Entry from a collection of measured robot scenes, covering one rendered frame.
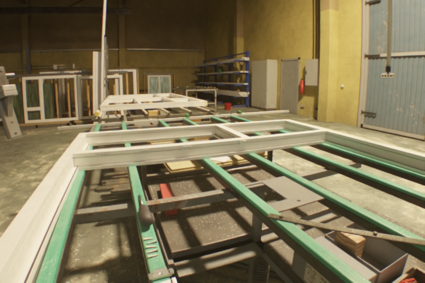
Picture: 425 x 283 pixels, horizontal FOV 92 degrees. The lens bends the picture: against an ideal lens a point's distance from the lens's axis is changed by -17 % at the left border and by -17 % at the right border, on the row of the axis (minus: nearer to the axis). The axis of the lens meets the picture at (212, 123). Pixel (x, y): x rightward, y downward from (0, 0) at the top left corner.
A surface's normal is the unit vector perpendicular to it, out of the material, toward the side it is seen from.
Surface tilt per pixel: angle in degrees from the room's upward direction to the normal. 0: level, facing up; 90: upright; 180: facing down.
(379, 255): 90
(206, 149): 90
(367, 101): 90
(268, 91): 90
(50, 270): 0
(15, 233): 0
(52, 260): 0
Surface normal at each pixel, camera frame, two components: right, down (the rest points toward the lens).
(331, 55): 0.37, 0.16
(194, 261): 0.00, -0.98
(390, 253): -0.93, 0.07
